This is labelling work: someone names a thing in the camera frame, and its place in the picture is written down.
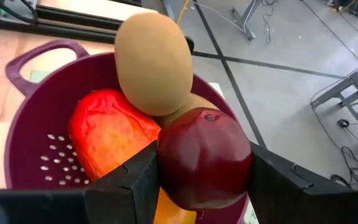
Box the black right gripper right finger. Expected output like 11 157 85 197
249 143 351 224

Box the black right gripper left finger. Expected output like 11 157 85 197
85 140 160 224

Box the red orange mango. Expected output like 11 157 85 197
68 88 198 224

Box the dark red apple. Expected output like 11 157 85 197
157 107 255 212

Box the purple plastic colander bowl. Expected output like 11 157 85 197
4 39 254 224

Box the brown kiwi fruit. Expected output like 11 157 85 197
114 12 195 117

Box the mint green perforated riser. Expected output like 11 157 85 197
0 70 260 224

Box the grey metal stand base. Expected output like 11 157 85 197
231 0 258 41

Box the black floor cable with plug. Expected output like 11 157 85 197
329 118 358 190

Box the black aluminium table frame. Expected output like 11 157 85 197
0 4 195 54

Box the yellow floor cable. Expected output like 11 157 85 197
177 0 192 26

